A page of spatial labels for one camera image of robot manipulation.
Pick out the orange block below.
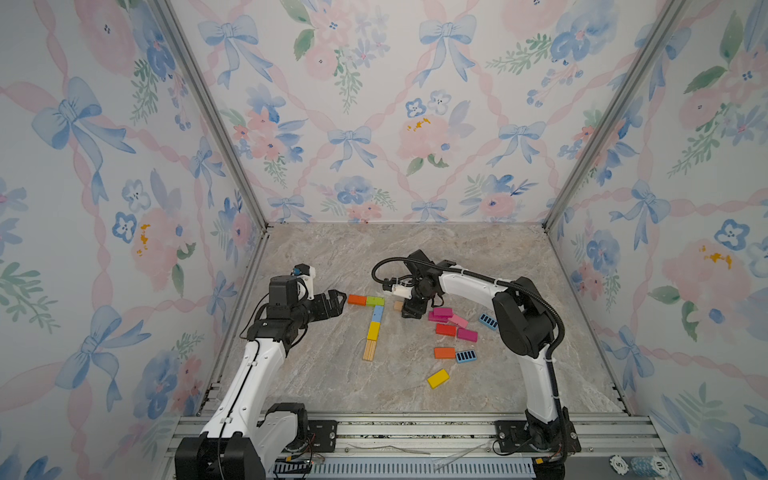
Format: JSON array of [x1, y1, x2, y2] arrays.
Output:
[[433, 347, 456, 360], [347, 295, 368, 306]]

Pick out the green block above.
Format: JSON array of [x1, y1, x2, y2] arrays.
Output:
[[366, 296, 386, 307]]

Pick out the magenta block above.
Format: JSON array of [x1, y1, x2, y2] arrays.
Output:
[[456, 328, 479, 343], [432, 307, 453, 318]]

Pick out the light blue block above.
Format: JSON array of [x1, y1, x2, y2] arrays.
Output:
[[371, 305, 384, 326]]

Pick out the yellow block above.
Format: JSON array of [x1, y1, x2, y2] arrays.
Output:
[[366, 322, 381, 342], [427, 369, 450, 389]]

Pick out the striped natural wood block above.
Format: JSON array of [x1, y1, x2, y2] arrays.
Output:
[[362, 340, 377, 362]]

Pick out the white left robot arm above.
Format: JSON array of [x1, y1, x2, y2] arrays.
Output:
[[174, 267, 348, 479]]

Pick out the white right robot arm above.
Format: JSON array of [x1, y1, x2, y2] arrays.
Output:
[[390, 250, 572, 463]]

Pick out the light pink block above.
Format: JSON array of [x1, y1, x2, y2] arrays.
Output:
[[448, 314, 469, 329]]

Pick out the red block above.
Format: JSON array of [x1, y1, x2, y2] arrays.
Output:
[[435, 324, 457, 337]]

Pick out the magenta block flat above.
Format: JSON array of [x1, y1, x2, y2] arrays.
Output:
[[456, 328, 479, 343]]

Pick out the blue slotted block far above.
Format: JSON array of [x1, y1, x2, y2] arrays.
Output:
[[478, 313, 498, 331]]

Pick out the blue slotted block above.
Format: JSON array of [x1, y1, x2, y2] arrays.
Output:
[[478, 313, 498, 331], [455, 350, 477, 364]]

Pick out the blue slotted block near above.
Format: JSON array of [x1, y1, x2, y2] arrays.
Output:
[[455, 350, 477, 364]]

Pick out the yellow block front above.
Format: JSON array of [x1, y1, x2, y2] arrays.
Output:
[[427, 369, 450, 389]]

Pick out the white gear parts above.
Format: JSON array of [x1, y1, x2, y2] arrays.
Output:
[[609, 455, 671, 478]]

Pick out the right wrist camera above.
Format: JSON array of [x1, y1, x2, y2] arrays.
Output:
[[382, 277, 413, 299]]

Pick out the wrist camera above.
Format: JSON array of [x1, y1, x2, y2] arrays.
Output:
[[382, 277, 413, 299], [292, 263, 316, 300]]

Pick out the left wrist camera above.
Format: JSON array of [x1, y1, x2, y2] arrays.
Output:
[[292, 263, 316, 300]]

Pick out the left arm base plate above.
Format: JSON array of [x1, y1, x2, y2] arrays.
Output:
[[285, 420, 339, 454]]

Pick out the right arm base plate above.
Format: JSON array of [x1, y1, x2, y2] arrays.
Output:
[[493, 420, 582, 456]]

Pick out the aluminium front rail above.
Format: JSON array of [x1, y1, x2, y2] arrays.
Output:
[[161, 412, 679, 480]]

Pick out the aluminium left corner post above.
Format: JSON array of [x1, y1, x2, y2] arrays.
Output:
[[148, 0, 268, 233]]

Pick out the aluminium corner post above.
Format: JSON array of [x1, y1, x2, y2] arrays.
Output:
[[543, 0, 687, 234], [148, 0, 268, 233]]

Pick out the aluminium right corner post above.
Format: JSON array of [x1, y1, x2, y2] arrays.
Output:
[[543, 0, 687, 234]]

